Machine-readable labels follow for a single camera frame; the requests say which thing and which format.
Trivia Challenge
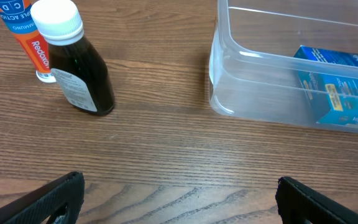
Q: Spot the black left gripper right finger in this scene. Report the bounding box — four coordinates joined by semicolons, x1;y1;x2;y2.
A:
275;177;358;224

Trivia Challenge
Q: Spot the clear plastic container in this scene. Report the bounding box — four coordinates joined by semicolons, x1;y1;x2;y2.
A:
209;0;358;133

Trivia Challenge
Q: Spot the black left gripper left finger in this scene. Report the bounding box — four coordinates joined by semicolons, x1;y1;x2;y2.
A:
0;172;85;224

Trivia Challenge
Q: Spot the dark syrup bottle white cap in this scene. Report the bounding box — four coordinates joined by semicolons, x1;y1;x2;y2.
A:
30;0;115;116

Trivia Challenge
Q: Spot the orange vitamin tube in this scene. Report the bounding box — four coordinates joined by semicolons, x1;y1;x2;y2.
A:
0;0;56;83

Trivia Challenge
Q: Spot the blue medicine box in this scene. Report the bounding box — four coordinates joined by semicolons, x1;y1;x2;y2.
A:
293;45;358;130

